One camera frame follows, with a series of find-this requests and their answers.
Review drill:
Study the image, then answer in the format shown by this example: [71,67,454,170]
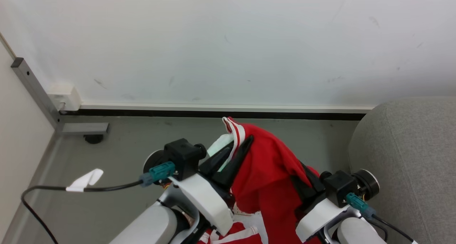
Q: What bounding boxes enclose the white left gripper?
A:
[169,135,255,237]

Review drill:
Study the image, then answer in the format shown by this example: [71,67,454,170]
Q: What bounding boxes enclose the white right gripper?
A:
[290,161,352,243]

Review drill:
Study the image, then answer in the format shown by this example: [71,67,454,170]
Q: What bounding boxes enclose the red garment with white stripes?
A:
[197,116,323,244]

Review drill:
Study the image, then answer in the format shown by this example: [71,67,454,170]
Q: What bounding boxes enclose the pale mint cloth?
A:
[207,133,234,172]

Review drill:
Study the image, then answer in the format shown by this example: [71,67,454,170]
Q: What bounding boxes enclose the white and black baseboard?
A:
[59,102,375,122]

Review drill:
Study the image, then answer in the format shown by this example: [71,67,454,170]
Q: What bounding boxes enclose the grey fabric sofa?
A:
[347,96,456,244]

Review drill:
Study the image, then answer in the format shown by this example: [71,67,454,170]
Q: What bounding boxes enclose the white partition panel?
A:
[0,33,58,239]

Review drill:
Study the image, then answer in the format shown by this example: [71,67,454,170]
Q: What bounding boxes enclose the black cable with teal plug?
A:
[21,161,177,244]
[344,193,419,244]

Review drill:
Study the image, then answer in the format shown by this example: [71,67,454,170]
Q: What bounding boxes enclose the white cable label tag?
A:
[66,168,104,193]

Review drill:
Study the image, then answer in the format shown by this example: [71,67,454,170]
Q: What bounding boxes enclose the white wall socket box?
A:
[47,83,83,112]

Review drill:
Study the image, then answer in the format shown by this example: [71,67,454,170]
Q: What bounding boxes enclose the grey metal frame bar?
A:
[11,57,109,136]

